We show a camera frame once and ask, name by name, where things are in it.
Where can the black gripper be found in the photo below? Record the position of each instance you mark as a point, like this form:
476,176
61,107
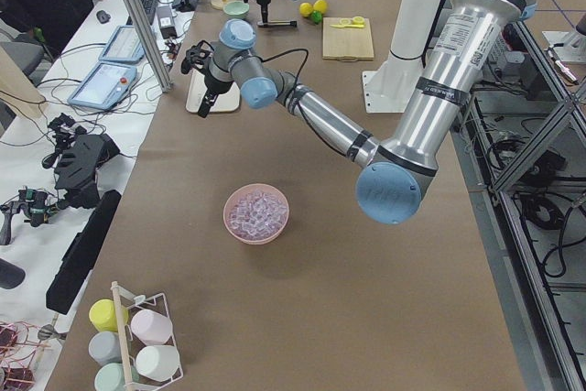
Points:
213,84
264,3

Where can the pink bowl of ice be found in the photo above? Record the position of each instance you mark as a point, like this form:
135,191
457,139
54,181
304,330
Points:
256,213

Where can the pink cup in rack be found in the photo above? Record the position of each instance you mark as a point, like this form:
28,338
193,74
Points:
151,328

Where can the yellow cup in rack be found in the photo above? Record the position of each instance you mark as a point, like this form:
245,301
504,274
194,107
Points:
102,315

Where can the white cup in rack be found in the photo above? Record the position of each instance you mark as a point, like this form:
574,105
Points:
158,362

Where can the grey cup in rack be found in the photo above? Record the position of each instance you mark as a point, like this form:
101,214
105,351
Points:
104,348

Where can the mint cup in rack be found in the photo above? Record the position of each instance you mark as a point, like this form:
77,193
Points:
110,377

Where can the cream rabbit tray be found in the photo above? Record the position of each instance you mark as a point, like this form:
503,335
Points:
225,103

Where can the mint green bowl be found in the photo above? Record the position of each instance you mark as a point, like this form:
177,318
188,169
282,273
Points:
236,9

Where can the yellow lemon upper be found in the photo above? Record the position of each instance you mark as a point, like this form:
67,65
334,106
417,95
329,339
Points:
305,9

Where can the green lime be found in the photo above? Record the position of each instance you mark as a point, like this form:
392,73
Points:
316,17

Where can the yellow lemon near board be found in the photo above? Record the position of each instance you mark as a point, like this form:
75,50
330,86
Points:
320,6

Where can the yellow plastic knife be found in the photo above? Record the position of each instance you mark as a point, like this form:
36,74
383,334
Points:
342,24

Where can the wooden cutting board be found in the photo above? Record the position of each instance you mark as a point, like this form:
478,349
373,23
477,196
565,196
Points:
354,43

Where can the lemon slice upper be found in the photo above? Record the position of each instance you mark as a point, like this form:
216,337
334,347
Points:
358,21

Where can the blue teach pendant far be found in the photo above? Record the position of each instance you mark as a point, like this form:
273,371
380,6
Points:
124,46

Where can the blue teach pendant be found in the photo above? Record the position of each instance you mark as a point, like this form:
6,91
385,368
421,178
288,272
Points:
104,87
124,46

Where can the blue teach pendant near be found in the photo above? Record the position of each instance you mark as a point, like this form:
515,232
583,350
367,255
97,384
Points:
104,87

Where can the black computer mouse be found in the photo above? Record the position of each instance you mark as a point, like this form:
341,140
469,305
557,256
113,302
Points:
102,16

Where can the black long case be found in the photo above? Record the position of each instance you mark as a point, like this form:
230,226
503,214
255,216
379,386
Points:
81,255

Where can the aluminium frame post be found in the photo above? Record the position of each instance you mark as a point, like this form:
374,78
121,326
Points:
149,42

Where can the white wire cup rack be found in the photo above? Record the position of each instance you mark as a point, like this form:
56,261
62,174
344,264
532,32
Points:
126,305

